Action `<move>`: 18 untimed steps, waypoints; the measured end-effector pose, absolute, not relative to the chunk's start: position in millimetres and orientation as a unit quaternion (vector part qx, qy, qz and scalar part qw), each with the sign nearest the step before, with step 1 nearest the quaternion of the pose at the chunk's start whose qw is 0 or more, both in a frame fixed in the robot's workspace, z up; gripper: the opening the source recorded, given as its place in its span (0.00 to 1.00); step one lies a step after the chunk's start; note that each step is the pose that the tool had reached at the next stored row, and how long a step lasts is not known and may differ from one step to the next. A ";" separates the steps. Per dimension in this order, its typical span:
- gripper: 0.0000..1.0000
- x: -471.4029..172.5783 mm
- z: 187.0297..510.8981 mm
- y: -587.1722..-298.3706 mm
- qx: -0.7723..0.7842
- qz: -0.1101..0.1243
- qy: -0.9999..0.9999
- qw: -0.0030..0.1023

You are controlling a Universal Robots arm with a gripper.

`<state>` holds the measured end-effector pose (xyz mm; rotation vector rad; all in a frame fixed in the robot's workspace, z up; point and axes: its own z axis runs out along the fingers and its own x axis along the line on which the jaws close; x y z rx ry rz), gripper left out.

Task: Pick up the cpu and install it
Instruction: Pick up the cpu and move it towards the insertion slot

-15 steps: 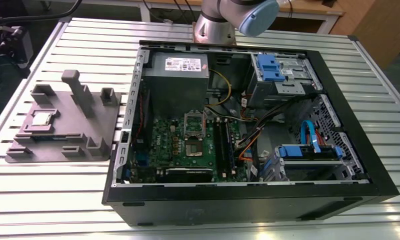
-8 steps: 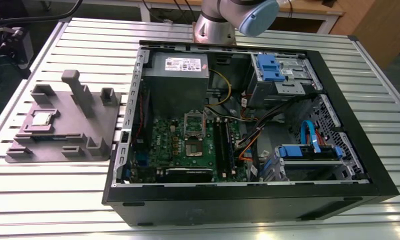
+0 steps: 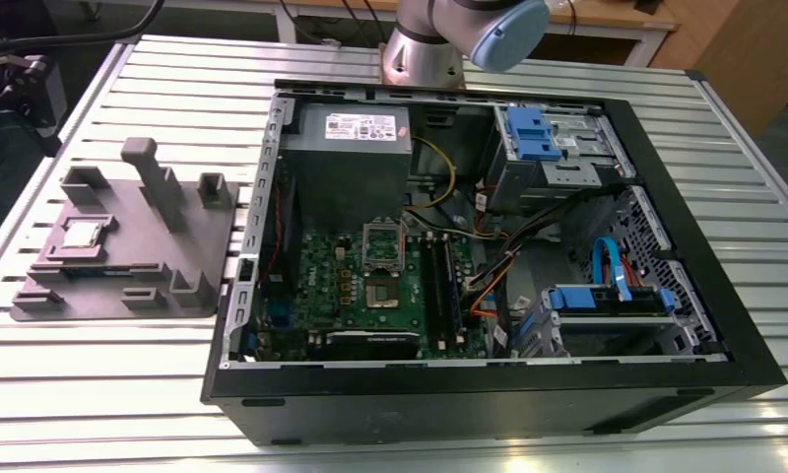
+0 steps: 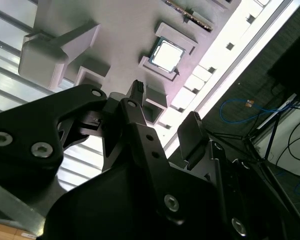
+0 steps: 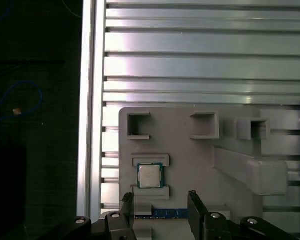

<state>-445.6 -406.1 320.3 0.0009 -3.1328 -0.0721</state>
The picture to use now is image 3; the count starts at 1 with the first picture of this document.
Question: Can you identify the silver square CPU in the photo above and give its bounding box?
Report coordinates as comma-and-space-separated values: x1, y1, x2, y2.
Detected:
62, 221, 105, 247

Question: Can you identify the metal socket cover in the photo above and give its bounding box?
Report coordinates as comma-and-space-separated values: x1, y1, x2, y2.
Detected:
361, 222, 409, 275

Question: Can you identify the CPU socket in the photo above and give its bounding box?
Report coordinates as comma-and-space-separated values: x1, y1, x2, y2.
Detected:
363, 272, 409, 312

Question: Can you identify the grey parts rack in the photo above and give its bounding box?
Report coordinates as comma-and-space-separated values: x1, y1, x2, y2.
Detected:
9, 137, 241, 322

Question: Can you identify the blue RAM stick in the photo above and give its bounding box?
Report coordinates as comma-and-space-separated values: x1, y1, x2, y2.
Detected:
61, 267, 137, 279

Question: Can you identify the grey power supply unit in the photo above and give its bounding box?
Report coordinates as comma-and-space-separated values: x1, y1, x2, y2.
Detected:
281, 102, 413, 233

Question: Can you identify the blue board connector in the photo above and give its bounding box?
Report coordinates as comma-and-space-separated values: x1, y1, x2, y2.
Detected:
267, 301, 296, 330

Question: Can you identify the green motherboard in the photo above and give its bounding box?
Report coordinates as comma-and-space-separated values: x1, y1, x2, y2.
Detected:
253, 230, 495, 362

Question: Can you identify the black graphics card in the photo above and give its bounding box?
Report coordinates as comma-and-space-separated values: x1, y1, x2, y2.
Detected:
305, 328, 423, 362

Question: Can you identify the black RAM slot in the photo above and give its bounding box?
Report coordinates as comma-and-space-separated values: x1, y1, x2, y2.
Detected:
420, 234, 448, 349
437, 234, 467, 346

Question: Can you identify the blue disk carrier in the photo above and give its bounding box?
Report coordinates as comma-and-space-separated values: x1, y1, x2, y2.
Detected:
542, 285, 682, 317
506, 105, 566, 163

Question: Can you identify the silver drive cage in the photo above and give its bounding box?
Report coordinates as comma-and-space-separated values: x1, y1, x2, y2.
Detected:
484, 103, 636, 214
511, 283, 728, 364

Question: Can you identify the black PC case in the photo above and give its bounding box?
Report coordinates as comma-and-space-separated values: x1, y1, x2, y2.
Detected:
200, 77, 788, 447

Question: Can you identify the wooden cabinet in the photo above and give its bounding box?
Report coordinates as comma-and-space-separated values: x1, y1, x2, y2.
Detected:
650, 0, 788, 142

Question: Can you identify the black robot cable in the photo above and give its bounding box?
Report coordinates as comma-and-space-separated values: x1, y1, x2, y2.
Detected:
0, 0, 167, 50

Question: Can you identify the brown base plate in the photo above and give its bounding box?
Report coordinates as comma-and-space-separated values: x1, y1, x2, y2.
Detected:
377, 42, 467, 91

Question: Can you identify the yellow wire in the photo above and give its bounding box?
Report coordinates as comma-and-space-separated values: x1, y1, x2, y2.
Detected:
405, 136, 460, 212

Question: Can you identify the orange wire bundle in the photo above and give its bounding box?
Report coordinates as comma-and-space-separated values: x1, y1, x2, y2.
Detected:
465, 280, 504, 324

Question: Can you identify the black cable bundle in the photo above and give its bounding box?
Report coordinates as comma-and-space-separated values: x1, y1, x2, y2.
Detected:
465, 186, 632, 292

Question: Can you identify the wooden desk white frame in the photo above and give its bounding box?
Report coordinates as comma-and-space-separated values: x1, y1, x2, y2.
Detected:
275, 0, 682, 68

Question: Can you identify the blue flat wire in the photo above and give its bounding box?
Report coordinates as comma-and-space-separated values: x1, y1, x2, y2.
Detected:
591, 236, 634, 303

